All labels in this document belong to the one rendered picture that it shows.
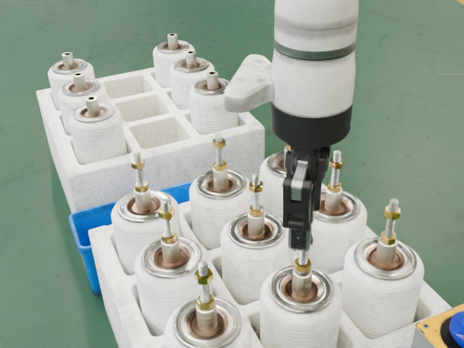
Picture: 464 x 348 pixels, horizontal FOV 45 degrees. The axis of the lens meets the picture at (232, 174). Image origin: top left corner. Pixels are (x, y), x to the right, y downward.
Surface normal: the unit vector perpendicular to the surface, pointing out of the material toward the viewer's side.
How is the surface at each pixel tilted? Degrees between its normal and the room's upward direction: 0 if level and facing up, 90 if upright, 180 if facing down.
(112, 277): 0
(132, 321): 0
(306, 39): 90
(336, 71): 83
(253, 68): 6
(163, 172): 90
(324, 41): 90
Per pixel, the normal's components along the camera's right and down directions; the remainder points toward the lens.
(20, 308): -0.03, -0.83
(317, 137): 0.04, 0.56
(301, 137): -0.31, 0.54
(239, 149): 0.41, 0.50
